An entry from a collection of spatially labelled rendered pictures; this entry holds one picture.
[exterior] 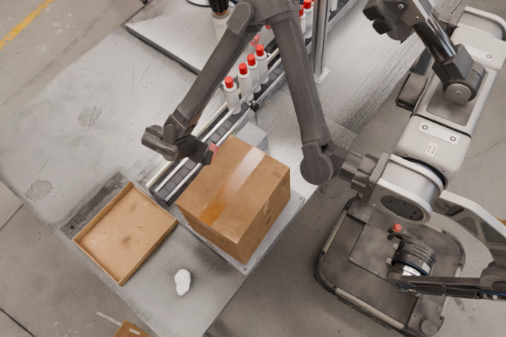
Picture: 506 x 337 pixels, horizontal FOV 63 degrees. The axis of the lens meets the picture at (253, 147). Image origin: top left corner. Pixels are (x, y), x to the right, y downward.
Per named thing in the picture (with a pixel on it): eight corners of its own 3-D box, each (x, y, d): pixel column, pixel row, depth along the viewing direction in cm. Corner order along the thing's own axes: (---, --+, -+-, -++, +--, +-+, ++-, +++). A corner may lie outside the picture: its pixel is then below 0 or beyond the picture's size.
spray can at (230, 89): (234, 102, 176) (227, 71, 158) (243, 108, 174) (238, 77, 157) (226, 110, 175) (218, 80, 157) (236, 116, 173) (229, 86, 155)
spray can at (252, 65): (254, 82, 181) (249, 50, 163) (263, 87, 179) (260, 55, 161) (246, 89, 179) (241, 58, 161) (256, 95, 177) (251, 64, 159)
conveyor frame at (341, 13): (369, -39, 220) (370, -48, 216) (387, -32, 216) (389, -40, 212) (149, 191, 165) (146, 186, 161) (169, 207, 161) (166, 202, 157)
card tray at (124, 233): (133, 184, 167) (129, 180, 163) (179, 222, 157) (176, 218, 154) (76, 243, 157) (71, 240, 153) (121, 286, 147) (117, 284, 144)
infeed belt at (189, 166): (371, -40, 219) (373, -47, 215) (385, -35, 216) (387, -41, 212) (151, 192, 164) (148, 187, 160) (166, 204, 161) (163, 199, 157)
